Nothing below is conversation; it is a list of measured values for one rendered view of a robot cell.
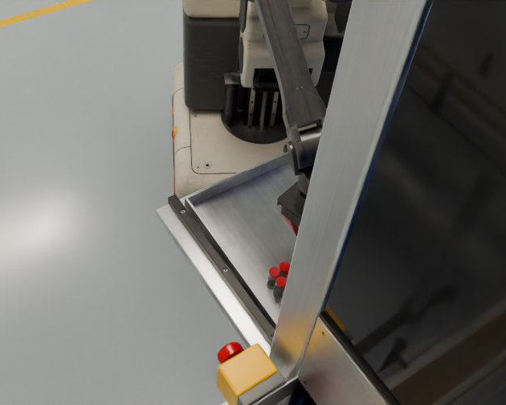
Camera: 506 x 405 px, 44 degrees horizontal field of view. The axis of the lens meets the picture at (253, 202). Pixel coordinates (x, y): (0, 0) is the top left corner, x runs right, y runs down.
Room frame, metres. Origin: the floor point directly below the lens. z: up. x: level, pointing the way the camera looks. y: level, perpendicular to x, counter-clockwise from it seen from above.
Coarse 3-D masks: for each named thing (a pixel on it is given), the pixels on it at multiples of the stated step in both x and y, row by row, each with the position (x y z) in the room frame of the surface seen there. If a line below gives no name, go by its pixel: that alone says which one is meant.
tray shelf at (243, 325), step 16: (160, 208) 0.74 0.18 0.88; (176, 224) 0.71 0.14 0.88; (176, 240) 0.67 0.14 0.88; (192, 240) 0.67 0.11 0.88; (192, 256) 0.64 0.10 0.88; (208, 272) 0.61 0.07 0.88; (208, 288) 0.58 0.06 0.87; (224, 288) 0.58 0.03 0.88; (224, 304) 0.55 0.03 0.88; (240, 304) 0.55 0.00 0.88; (240, 320) 0.52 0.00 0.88; (240, 336) 0.50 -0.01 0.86; (256, 336) 0.49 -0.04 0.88
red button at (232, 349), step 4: (228, 344) 0.41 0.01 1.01; (232, 344) 0.41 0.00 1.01; (236, 344) 0.41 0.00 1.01; (224, 348) 0.40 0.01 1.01; (228, 348) 0.40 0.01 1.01; (232, 348) 0.40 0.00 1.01; (236, 348) 0.40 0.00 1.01; (240, 348) 0.41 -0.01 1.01; (220, 352) 0.40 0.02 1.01; (224, 352) 0.40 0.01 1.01; (228, 352) 0.40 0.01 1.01; (232, 352) 0.40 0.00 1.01; (236, 352) 0.40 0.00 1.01; (240, 352) 0.40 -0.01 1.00; (220, 356) 0.39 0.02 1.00; (224, 356) 0.39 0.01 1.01; (228, 356) 0.39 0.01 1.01; (232, 356) 0.39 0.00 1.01; (220, 360) 0.39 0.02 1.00; (224, 360) 0.39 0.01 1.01
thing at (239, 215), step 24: (264, 168) 0.86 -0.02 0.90; (288, 168) 0.89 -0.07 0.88; (216, 192) 0.79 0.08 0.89; (240, 192) 0.81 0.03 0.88; (264, 192) 0.81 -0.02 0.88; (192, 216) 0.73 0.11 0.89; (216, 216) 0.74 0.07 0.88; (240, 216) 0.74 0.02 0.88; (264, 216) 0.75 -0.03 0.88; (216, 240) 0.66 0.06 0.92; (240, 240) 0.69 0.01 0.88; (264, 240) 0.69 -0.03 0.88; (288, 240) 0.70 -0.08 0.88; (240, 264) 0.63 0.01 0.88; (264, 264) 0.64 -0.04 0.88; (264, 288) 0.59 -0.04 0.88; (264, 312) 0.53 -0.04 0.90
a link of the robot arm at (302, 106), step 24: (264, 0) 0.83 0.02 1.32; (264, 24) 0.81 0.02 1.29; (288, 24) 0.81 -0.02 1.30; (288, 48) 0.78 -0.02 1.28; (288, 72) 0.75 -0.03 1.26; (288, 96) 0.72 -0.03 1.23; (312, 96) 0.72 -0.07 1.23; (288, 120) 0.69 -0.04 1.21; (312, 120) 0.70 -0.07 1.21; (312, 144) 0.67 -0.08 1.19
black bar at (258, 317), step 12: (180, 204) 0.74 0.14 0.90; (180, 216) 0.72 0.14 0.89; (192, 228) 0.69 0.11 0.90; (204, 240) 0.66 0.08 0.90; (204, 252) 0.65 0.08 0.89; (216, 252) 0.64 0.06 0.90; (216, 264) 0.62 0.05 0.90; (228, 276) 0.59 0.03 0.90; (240, 288) 0.57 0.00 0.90; (240, 300) 0.55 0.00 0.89; (252, 300) 0.55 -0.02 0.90; (252, 312) 0.53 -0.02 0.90; (264, 324) 0.51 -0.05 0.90; (264, 336) 0.49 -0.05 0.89
